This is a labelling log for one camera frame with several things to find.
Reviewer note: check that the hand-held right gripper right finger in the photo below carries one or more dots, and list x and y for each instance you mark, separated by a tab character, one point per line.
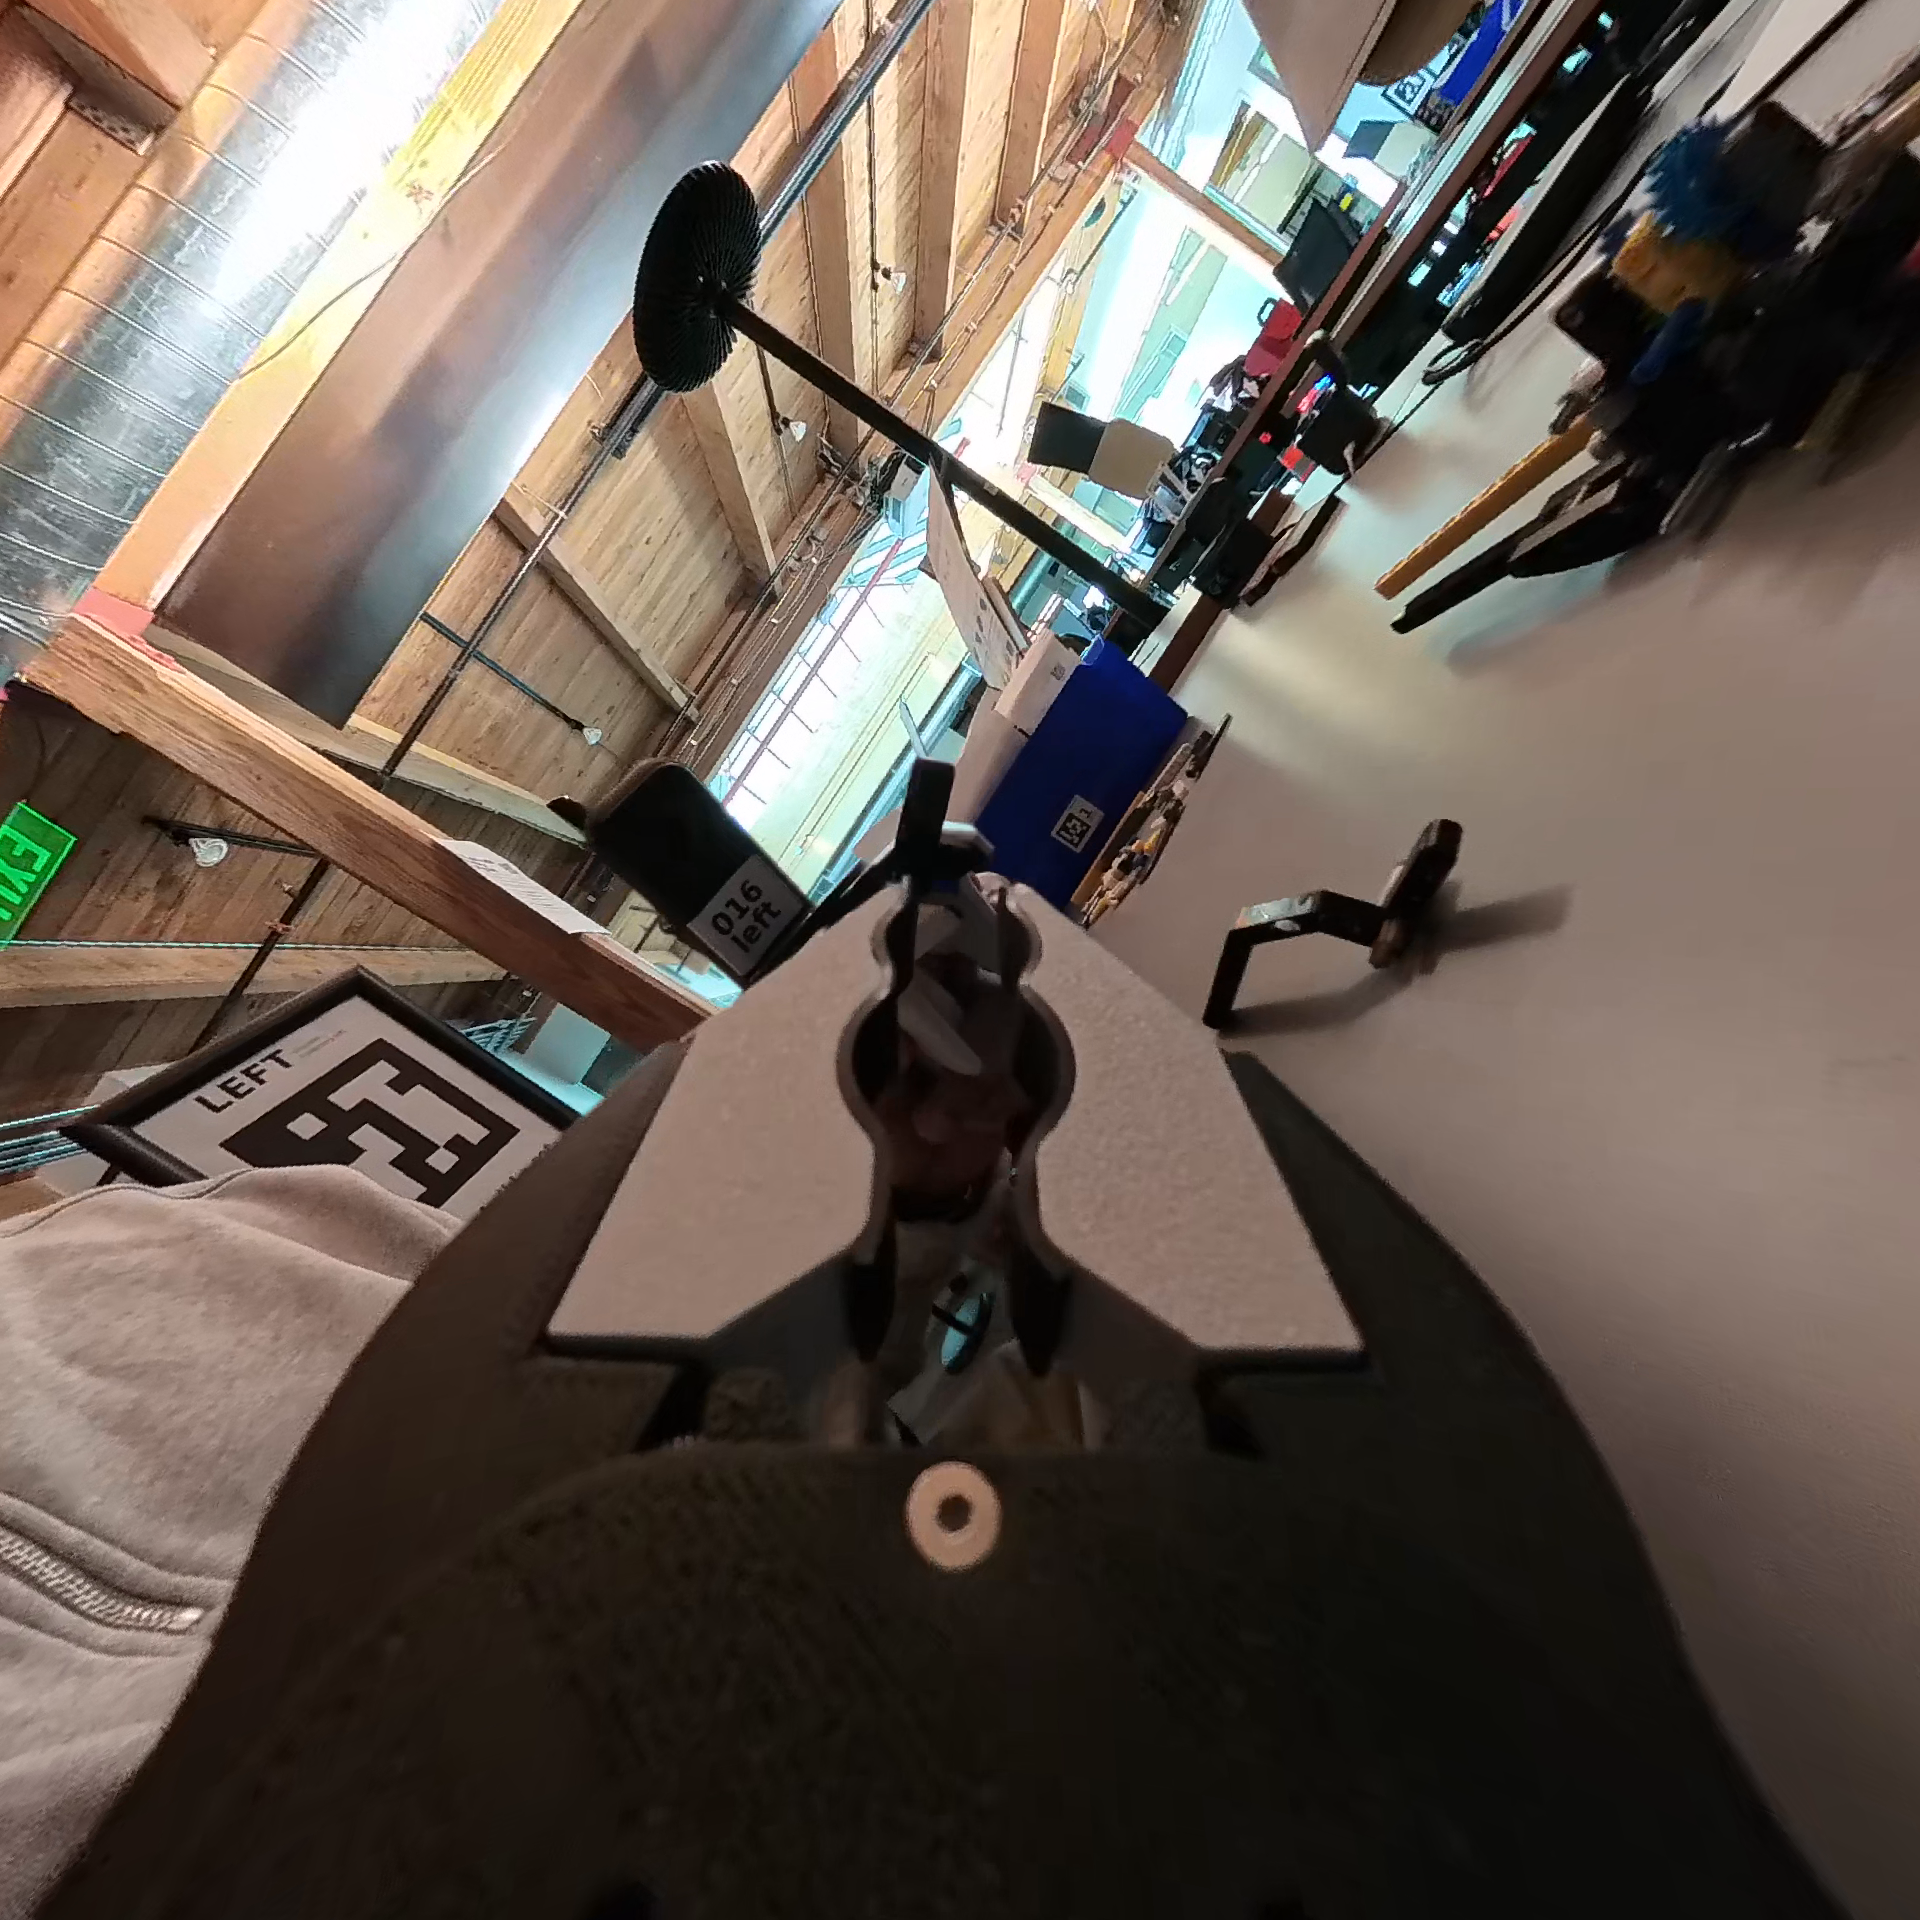
1184	1171

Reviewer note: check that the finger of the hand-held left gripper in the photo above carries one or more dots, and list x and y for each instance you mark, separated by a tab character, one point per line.
1001	933
948	1032

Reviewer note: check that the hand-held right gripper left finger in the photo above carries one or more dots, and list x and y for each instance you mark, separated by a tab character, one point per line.
721	1171

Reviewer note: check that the black lego beam blue pin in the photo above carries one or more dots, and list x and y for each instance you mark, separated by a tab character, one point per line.
916	818

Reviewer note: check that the multicolour lego assembly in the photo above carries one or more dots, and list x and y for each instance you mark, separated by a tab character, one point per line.
1724	346

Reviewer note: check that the blue plastic bin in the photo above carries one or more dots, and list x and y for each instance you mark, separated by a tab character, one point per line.
1089	751

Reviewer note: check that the white cardboard box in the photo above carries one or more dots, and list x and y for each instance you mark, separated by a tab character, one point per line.
1035	682

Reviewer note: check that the white sign board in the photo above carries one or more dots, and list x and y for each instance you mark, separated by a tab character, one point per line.
968	586

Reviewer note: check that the brown cardboard box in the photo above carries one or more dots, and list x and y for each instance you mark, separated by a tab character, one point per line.
1131	451

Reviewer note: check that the black floor lamp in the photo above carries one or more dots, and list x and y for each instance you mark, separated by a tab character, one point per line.
691	277

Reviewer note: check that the grey sweater sleeve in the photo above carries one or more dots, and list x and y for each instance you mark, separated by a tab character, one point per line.
150	1381

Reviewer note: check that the green exit sign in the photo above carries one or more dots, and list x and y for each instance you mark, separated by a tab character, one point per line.
23	868

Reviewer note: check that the silver ventilation duct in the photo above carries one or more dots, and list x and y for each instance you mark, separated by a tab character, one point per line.
194	299

